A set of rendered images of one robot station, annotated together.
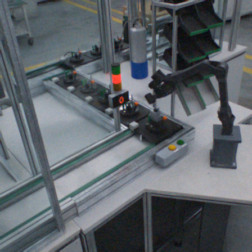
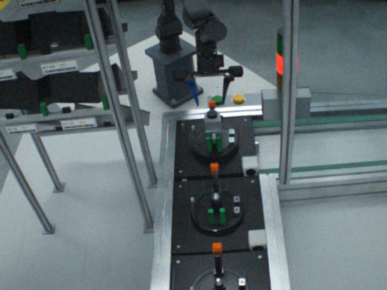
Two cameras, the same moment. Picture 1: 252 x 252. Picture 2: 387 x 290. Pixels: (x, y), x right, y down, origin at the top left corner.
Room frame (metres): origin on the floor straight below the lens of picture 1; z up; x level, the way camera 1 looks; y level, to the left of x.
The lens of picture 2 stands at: (2.35, 0.44, 1.92)
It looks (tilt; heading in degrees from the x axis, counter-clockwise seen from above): 45 degrees down; 225
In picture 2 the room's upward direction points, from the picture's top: 8 degrees counter-clockwise
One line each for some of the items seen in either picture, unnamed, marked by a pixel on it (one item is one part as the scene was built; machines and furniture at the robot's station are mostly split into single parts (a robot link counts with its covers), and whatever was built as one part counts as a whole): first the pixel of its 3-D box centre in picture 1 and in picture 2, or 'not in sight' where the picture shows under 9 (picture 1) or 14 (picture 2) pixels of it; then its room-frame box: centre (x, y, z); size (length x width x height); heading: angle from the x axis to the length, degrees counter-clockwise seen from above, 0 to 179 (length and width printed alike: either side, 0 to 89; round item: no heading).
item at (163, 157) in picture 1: (172, 152); (238, 106); (1.40, -0.26, 0.93); 0.21 x 0.07 x 0.06; 129
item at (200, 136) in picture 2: (156, 125); (214, 141); (1.62, -0.19, 0.98); 0.14 x 0.14 x 0.02
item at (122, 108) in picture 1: (129, 106); (216, 203); (1.82, -0.03, 1.01); 0.24 x 0.24 x 0.13; 39
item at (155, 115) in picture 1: (154, 113); (213, 124); (1.63, -0.18, 1.06); 0.08 x 0.04 x 0.07; 39
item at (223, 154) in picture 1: (224, 146); (174, 71); (1.38, -0.56, 0.96); 0.15 x 0.15 x 0.20; 76
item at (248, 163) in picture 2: (134, 126); (250, 166); (1.64, -0.05, 0.97); 0.05 x 0.05 x 0.04; 39
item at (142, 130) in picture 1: (156, 127); (215, 146); (1.62, -0.19, 0.96); 0.24 x 0.24 x 0.02; 39
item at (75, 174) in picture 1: (117, 153); (312, 157); (1.45, 0.06, 0.91); 0.84 x 0.28 x 0.10; 129
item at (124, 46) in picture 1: (115, 42); not in sight; (3.15, 0.04, 1.01); 0.24 x 0.24 x 0.13; 39
